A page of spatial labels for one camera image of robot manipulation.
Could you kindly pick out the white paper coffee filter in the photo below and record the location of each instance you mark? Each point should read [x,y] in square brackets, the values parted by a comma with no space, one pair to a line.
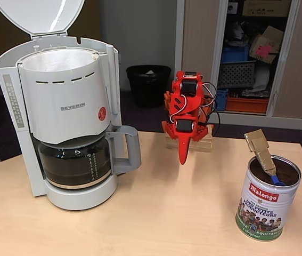
[60,61]

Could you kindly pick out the white paper bag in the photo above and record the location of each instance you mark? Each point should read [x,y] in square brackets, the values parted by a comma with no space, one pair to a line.
[262,77]

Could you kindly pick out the Malongo coffee tin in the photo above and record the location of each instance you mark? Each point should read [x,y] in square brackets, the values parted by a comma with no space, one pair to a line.
[262,202]

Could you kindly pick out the white drip coffee maker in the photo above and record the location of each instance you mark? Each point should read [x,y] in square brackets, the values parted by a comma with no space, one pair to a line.
[60,88]

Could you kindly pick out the plain cardboard box flap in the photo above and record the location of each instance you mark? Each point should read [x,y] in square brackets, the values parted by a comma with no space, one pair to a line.
[273,33]

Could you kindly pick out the dark ground coffee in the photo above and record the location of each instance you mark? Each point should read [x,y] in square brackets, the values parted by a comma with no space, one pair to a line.
[289,173]

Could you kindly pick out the black waste bin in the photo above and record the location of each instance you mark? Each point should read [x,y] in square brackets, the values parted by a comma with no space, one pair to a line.
[148,90]

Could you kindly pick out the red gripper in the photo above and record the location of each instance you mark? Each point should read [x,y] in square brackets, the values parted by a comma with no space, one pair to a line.
[184,125]

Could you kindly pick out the white paper scrap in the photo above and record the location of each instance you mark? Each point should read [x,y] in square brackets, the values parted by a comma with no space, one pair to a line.
[150,72]

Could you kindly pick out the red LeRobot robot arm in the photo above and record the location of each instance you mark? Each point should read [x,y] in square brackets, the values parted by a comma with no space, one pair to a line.
[193,104]

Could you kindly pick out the small blue plastic bin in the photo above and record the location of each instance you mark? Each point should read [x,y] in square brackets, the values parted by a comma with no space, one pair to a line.
[222,100]

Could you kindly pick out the grey perforated metal box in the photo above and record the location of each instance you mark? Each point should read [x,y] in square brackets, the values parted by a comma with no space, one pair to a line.
[236,74]

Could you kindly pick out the orange plastic crate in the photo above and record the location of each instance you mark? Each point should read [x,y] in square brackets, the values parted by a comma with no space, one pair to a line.
[246,105]

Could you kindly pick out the cardboard box with pink mark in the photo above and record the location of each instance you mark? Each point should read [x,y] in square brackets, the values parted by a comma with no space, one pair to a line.
[269,50]

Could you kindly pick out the large blue plastic crate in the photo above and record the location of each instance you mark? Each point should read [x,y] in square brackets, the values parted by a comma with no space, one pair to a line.
[233,54]

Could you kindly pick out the wooden base block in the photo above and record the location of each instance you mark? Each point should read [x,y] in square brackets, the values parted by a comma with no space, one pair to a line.
[201,145]

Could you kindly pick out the long dark cardboard box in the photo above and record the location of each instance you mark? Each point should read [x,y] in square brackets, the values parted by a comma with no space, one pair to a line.
[265,8]

